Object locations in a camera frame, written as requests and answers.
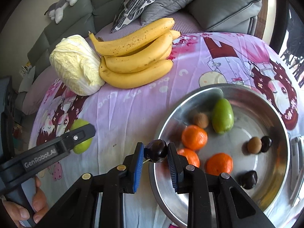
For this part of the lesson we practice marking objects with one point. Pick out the large oval green fruit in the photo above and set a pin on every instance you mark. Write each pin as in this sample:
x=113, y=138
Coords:
x=222, y=116

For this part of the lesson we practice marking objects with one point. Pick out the small yellow printed packet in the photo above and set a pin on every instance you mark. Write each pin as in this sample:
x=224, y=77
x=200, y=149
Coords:
x=26, y=67

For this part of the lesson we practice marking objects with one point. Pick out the small round green fruit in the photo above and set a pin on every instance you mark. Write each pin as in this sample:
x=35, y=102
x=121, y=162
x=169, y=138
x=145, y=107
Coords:
x=82, y=147

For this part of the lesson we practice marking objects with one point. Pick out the black white patterned cushion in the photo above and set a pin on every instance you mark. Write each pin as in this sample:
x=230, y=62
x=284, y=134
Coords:
x=142, y=2

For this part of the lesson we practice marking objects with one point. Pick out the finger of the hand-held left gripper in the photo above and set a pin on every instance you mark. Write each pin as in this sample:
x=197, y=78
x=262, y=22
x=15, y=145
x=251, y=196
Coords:
x=78, y=136

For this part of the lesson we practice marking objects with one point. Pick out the yellow banana bunch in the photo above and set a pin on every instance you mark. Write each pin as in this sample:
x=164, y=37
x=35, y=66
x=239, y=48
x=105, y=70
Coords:
x=133, y=64

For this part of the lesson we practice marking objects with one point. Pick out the dark cherry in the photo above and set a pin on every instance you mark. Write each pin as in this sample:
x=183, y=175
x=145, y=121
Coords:
x=266, y=143
x=248, y=179
x=156, y=149

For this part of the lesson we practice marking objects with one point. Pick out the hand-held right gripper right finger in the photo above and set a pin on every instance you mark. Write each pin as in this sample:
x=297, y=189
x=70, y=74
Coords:
x=173, y=168

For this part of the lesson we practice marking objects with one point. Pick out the grey fabric cushion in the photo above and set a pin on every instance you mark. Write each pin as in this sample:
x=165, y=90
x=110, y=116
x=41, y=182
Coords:
x=171, y=2

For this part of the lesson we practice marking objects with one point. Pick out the grey sofa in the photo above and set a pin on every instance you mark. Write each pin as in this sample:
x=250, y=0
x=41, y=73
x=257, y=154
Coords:
x=71, y=26

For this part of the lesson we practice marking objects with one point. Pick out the person's left hand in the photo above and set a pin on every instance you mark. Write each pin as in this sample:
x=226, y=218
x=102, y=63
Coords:
x=40, y=201

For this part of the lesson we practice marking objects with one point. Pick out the printed pink cartoon blanket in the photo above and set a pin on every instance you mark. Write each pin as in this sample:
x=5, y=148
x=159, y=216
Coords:
x=142, y=104

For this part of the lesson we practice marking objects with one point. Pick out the pink sofa seat mat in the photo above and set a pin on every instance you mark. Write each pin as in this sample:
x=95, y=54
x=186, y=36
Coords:
x=35, y=92

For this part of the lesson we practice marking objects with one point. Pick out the grey white plush toy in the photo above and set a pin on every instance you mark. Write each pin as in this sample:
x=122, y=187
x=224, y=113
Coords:
x=63, y=3

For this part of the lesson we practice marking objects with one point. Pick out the grey leather cushion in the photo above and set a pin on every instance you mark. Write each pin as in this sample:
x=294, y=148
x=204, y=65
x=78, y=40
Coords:
x=225, y=9

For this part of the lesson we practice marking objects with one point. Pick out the pale grey pillow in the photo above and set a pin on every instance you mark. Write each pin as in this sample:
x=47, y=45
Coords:
x=26, y=80

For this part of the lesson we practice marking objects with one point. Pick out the round steel plate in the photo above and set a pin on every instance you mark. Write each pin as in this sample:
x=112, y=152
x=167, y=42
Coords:
x=249, y=114

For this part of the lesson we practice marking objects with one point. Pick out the napa cabbage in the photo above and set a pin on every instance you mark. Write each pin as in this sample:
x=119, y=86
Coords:
x=73, y=64

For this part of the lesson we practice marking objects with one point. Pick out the orange mandarin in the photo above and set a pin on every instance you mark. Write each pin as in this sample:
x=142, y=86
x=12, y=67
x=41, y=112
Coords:
x=194, y=137
x=218, y=163
x=191, y=156

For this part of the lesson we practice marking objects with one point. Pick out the small brown round fruit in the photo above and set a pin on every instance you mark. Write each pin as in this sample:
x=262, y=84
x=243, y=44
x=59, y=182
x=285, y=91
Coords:
x=200, y=120
x=254, y=144

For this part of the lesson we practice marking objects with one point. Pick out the dark blue cabinet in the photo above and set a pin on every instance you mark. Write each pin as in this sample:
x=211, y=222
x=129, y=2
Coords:
x=4, y=104

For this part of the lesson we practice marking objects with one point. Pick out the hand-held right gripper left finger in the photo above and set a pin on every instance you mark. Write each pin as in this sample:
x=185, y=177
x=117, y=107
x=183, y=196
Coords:
x=138, y=168

